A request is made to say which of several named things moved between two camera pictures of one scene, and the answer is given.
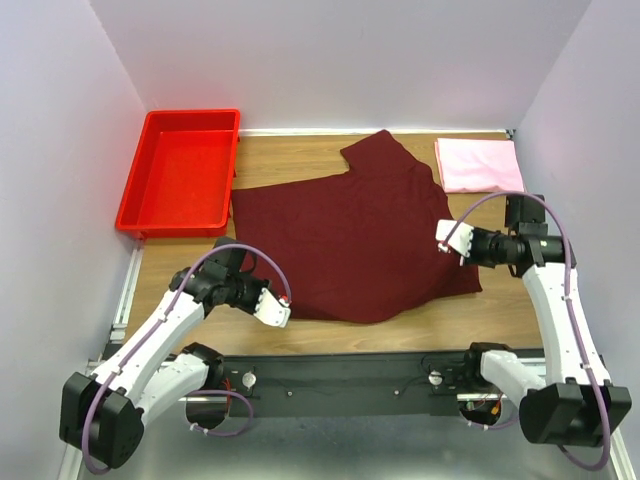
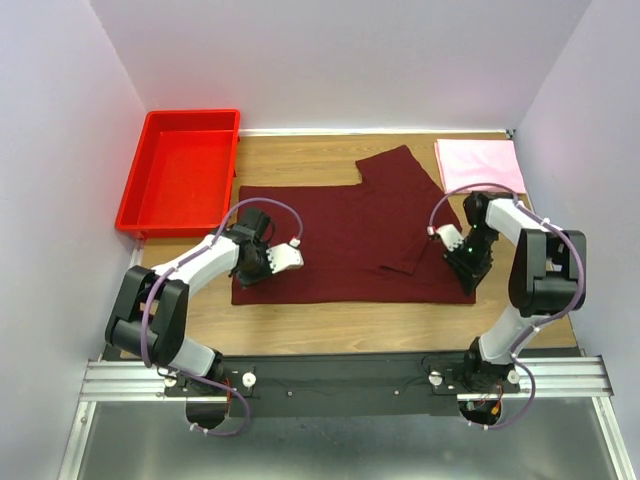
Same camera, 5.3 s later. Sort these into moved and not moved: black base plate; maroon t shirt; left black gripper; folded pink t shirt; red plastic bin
Moved: left black gripper; maroon t shirt
Not moved: red plastic bin; folded pink t shirt; black base plate
